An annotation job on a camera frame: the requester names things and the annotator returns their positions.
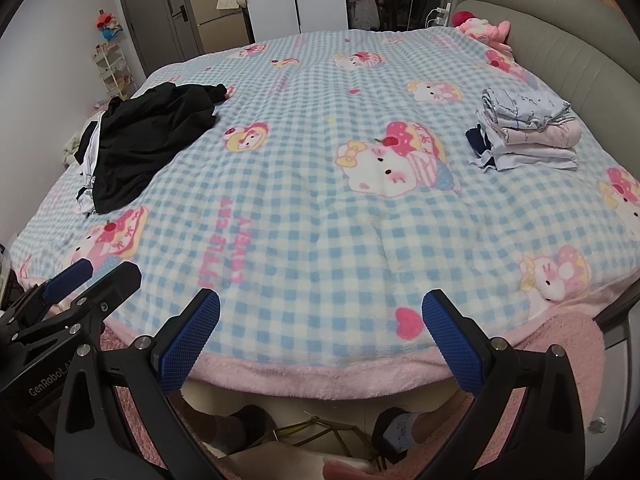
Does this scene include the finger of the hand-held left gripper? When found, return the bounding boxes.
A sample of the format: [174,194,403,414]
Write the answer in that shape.
[0,261,142,346]
[10,258,95,321]

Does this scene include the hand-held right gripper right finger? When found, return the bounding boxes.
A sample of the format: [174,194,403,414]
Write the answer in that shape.
[415,288,586,480]

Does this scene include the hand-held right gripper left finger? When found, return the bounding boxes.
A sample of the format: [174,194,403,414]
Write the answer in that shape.
[54,287,236,480]

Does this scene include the black clothes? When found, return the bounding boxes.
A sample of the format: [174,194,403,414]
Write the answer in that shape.
[75,81,231,215]

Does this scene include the person's left foot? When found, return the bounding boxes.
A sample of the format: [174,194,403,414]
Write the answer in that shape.
[206,404,277,459]

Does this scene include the person's foot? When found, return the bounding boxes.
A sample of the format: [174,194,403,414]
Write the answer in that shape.
[372,406,429,464]
[206,404,277,459]

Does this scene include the person's right foot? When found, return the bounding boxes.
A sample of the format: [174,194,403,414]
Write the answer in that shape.
[372,406,429,464]

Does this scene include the pink fluffy rug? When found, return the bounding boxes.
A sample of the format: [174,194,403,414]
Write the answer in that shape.
[0,317,608,480]

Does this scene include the white bedside cabinet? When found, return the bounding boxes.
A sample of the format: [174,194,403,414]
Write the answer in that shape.
[575,310,640,461]

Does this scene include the blue checked printed blanket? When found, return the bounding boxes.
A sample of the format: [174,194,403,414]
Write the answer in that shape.
[10,27,640,401]

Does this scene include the navy folded garment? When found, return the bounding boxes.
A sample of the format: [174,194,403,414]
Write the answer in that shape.
[465,127,497,172]

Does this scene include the white shelf rack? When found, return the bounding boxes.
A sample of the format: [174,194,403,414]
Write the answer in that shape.
[92,42,137,102]

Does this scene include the pale printed folded garment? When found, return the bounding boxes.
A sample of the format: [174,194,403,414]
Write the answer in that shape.
[481,87,572,127]

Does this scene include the red and blue plush toy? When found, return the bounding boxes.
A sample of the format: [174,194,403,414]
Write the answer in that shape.
[95,9,124,42]

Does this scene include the grey door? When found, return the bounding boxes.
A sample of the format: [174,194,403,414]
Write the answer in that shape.
[114,0,207,75]

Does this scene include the beige cabinet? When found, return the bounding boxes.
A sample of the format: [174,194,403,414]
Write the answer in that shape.
[188,0,252,55]

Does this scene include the pink plush toy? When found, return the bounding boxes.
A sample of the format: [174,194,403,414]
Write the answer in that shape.
[459,16,514,53]

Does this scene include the grey padded headboard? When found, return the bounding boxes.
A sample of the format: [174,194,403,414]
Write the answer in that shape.
[450,0,640,221]

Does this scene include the white wardrobe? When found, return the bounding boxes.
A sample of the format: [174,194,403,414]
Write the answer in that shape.
[237,0,349,44]

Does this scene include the gold wire frame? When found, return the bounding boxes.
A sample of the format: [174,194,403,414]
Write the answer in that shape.
[270,417,374,464]

